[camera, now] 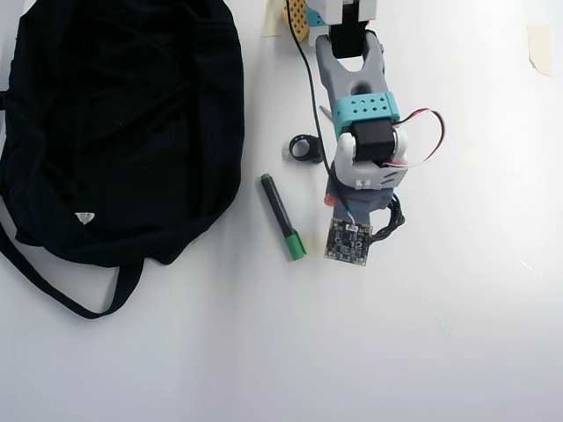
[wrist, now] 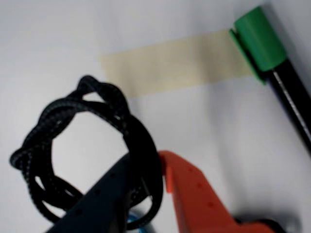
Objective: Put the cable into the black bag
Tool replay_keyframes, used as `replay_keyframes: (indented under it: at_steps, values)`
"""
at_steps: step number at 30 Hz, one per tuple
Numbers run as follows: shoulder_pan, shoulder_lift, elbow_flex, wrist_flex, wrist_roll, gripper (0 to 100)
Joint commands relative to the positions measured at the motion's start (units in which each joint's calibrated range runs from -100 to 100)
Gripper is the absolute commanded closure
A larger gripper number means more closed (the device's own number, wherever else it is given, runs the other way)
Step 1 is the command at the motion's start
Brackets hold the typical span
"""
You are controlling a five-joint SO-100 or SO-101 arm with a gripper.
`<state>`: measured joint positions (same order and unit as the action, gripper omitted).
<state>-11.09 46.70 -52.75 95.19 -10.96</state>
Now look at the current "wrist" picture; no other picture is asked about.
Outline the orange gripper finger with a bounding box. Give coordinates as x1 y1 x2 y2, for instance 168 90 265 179
157 150 274 233

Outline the navy gripper finger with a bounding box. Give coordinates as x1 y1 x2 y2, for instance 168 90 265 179
45 155 137 233

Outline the black braided cable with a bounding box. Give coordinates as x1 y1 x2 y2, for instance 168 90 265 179
9 75 164 231

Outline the beige masking tape strip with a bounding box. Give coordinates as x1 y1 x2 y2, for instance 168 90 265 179
99 29 254 99

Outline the green capped black marker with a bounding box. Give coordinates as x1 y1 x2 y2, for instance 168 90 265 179
228 6 311 158

